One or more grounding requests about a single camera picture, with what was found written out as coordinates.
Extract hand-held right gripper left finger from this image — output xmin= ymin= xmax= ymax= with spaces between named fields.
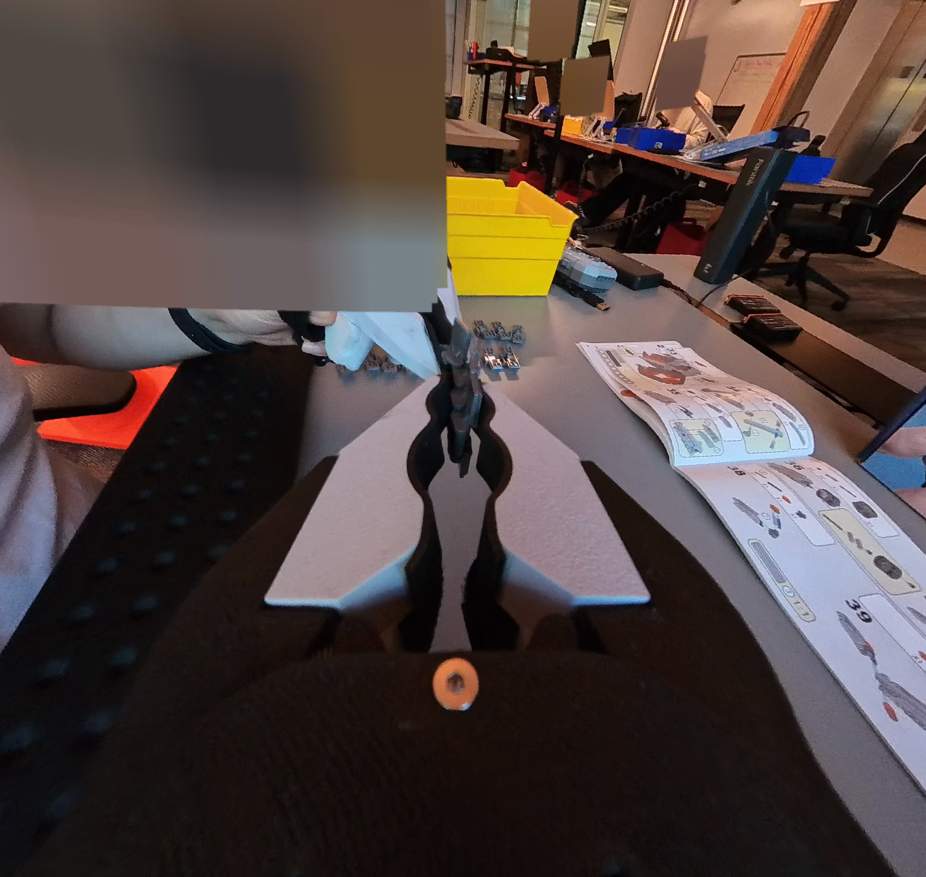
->
xmin=264 ymin=377 xmax=444 ymax=651

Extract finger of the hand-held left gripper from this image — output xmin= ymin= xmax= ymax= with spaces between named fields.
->
xmin=335 ymin=309 xmax=442 ymax=379
xmin=423 ymin=264 xmax=461 ymax=346

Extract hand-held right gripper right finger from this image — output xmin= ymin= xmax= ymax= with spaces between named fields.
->
xmin=463 ymin=382 xmax=651 ymax=639

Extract group of grey links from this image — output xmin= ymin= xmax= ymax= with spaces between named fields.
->
xmin=365 ymin=320 xmax=525 ymax=379

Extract grey track link chain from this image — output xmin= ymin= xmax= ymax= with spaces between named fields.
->
xmin=437 ymin=319 xmax=484 ymax=479

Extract person's left forearm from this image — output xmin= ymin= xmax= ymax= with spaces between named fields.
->
xmin=0 ymin=304 xmax=218 ymax=373

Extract grey desk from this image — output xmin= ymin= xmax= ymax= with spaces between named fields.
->
xmin=300 ymin=251 xmax=926 ymax=877

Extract person's left hand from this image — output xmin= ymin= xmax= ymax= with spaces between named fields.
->
xmin=188 ymin=309 xmax=334 ymax=359

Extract yellow plastic bin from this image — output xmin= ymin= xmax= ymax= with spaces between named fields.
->
xmin=446 ymin=177 xmax=580 ymax=297

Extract black wristband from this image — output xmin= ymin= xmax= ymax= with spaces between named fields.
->
xmin=168 ymin=308 xmax=250 ymax=355

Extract grey battery box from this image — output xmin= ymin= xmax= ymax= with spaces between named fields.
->
xmin=557 ymin=246 xmax=619 ymax=292

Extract black flat device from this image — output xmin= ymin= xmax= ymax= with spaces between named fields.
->
xmin=589 ymin=246 xmax=665 ymax=291

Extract open instruction booklet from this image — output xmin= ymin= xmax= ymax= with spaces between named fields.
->
xmin=576 ymin=340 xmax=926 ymax=795

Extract orange traffic cone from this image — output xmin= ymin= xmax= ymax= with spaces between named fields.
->
xmin=36 ymin=364 xmax=179 ymax=451

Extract red storage bin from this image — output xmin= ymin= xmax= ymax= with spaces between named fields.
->
xmin=657 ymin=217 xmax=713 ymax=256

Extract blue storage bins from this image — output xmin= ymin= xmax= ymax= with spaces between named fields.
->
xmin=615 ymin=125 xmax=687 ymax=153

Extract black upright slab device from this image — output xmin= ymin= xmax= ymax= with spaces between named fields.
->
xmin=693 ymin=145 xmax=800 ymax=285

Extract blue flat box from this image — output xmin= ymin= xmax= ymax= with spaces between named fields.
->
xmin=700 ymin=125 xmax=811 ymax=164

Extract robot kit box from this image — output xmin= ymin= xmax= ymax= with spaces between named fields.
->
xmin=859 ymin=385 xmax=926 ymax=516

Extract black usb cable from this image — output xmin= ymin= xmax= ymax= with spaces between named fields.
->
xmin=553 ymin=277 xmax=611 ymax=311

